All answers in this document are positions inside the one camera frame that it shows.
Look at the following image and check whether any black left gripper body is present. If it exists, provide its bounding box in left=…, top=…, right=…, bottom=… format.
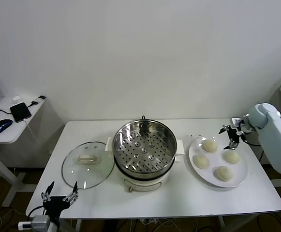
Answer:
left=43, top=196, right=71, bottom=219

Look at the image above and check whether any white side desk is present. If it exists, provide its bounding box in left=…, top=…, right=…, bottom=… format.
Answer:
left=0, top=96, right=46, bottom=208

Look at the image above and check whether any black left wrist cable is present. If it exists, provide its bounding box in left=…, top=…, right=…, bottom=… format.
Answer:
left=26, top=205, right=45, bottom=218

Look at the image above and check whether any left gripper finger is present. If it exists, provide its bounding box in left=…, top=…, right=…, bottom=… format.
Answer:
left=62, top=181, right=80, bottom=203
left=41, top=181, right=55, bottom=202

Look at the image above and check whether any stainless steel steamer basket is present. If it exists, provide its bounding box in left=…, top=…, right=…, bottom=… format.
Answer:
left=112, top=118, right=178, bottom=175

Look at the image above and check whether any white charging cable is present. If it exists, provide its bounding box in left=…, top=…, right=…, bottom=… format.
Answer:
left=22, top=118, right=41, bottom=145

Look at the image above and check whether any blue computer mouse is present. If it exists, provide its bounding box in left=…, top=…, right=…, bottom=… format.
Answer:
left=0, top=118, right=13, bottom=134

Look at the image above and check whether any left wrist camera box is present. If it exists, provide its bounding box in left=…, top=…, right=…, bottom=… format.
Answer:
left=18, top=216, right=51, bottom=232

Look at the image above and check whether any white steamed baozi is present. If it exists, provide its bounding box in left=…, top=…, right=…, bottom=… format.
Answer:
left=193, top=154, right=210, bottom=169
left=214, top=165, right=234, bottom=182
left=201, top=139, right=219, bottom=154
left=222, top=149, right=241, bottom=164

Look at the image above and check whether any steel steamer pot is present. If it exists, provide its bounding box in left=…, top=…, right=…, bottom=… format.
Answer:
left=105, top=136, right=185, bottom=193

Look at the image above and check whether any white round plate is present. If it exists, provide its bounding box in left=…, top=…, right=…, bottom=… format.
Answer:
left=188, top=135, right=249, bottom=189

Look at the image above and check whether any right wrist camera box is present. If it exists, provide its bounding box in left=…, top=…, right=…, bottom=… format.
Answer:
left=231, top=117, right=244, bottom=128

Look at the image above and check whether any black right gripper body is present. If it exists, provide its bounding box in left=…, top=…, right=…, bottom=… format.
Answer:
left=228, top=127, right=240, bottom=143

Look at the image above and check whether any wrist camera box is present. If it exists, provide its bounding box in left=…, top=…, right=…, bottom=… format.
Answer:
left=231, top=117, right=244, bottom=128
left=18, top=216, right=51, bottom=232

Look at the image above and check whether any black smartphone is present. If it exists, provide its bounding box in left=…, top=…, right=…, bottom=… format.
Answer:
left=9, top=101, right=32, bottom=123

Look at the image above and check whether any round glass pot lid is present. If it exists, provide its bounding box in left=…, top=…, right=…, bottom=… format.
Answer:
left=61, top=141, right=115, bottom=190

